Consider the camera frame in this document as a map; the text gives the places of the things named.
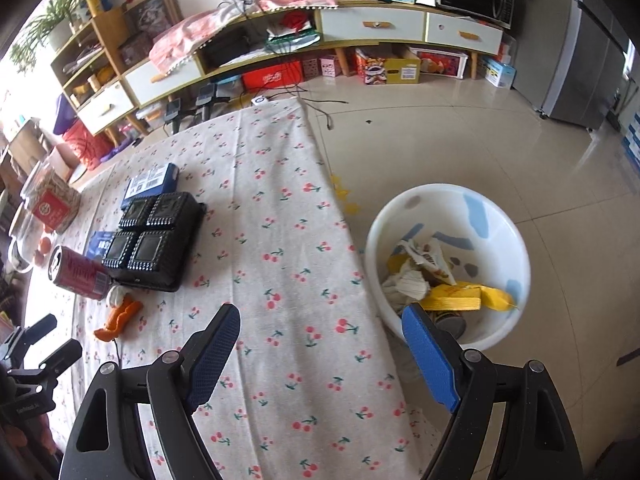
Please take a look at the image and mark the potted green plant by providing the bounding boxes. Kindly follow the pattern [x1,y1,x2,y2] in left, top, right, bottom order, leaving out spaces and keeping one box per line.
[10,0,96,68]

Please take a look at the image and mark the red flat box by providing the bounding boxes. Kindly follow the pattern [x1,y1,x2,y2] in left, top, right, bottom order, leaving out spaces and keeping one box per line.
[241,60,305,91]

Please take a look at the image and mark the wood and white tv cabinet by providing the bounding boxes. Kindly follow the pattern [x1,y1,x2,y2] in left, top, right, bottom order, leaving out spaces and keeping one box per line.
[122,0,506,111]

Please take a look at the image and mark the purple plastic item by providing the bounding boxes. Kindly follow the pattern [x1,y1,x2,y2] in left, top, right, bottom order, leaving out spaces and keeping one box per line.
[52,95,78,136]

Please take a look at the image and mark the glass pitcher with cork lid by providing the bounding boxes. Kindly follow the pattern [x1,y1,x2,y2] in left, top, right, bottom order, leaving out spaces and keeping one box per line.
[7,205,46,275]

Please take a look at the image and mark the person's left hand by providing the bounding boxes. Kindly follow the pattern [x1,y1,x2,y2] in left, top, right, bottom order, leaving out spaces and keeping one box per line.
[0,412,55,463]

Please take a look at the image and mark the white plastic bin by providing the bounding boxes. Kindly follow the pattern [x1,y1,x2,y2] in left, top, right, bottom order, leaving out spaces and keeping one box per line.
[364,184,532,352]

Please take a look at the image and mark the framed picture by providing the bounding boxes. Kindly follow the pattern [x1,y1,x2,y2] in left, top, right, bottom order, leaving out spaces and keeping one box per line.
[122,0,185,36]

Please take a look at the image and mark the red bag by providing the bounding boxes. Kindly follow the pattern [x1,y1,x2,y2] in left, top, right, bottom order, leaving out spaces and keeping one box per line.
[62,120,113,171]

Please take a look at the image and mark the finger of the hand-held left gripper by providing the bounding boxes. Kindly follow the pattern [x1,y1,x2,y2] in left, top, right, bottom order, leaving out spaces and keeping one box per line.
[2,313,58,361]
[37,338,83,385]

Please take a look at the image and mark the blue box with white label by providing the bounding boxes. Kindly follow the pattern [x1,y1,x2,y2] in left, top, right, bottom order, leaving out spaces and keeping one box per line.
[121,162,181,211]

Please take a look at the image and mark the white wrapper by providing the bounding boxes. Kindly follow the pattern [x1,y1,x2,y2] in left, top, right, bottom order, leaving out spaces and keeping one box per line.
[382,267,431,306]

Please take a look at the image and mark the white green folded bag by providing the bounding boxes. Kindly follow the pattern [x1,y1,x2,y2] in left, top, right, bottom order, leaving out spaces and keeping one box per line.
[265,10,323,53]

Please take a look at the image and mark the grey fridge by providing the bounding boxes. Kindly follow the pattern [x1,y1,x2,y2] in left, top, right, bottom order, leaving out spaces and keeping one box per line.
[512,0,638,131]

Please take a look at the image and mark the pink cloth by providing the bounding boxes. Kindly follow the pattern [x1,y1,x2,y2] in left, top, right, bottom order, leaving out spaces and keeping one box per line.
[149,0,338,73]

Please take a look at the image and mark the yellow wrapper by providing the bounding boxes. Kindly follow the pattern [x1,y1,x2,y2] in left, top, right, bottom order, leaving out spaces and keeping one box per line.
[387,252,517,313]

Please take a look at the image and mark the black plastic tray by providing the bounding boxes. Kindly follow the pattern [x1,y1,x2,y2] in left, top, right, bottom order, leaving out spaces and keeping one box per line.
[101,192,207,293]

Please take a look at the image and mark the clear jar with red label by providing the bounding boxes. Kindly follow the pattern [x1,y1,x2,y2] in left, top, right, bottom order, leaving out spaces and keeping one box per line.
[21,160,82,235]

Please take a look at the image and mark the orange and white toy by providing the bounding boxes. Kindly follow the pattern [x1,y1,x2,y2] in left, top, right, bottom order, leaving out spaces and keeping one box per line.
[94,285,143,343]

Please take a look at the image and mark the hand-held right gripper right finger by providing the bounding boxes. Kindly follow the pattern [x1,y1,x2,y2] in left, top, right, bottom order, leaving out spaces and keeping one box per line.
[401,302,586,480]

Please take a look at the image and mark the wooden shelf unit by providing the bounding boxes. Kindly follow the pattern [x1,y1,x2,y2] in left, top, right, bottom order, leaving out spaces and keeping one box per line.
[50,5,151,136]

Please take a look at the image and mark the silver wrapper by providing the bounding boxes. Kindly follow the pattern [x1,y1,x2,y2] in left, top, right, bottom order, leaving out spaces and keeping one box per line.
[397,237,458,286]

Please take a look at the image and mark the blue and white box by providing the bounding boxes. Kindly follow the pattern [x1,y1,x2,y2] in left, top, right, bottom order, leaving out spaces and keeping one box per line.
[477,55,516,90]

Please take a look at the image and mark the black set-top device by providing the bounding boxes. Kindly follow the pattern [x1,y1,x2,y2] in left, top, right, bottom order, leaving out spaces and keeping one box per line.
[202,30,256,66]

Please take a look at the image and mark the black cable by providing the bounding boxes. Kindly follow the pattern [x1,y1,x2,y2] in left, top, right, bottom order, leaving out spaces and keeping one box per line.
[270,85,351,131]

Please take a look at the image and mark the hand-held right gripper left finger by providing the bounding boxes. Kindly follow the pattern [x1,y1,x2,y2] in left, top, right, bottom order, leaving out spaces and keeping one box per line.
[59,302,242,480]

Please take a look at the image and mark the stack of blue white cartons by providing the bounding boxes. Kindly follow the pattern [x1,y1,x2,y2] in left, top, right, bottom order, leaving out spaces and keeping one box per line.
[620,110,640,171]

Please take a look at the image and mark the red and white box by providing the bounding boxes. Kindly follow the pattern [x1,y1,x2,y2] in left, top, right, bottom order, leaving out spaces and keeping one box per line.
[410,46,471,80]

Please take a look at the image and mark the yellow printed cardboard box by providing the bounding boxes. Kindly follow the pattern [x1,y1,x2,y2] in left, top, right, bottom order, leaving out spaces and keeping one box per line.
[355,47,422,86]

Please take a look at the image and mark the red soda can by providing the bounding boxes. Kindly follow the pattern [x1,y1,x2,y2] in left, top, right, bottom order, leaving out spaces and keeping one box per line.
[47,245,113,302]

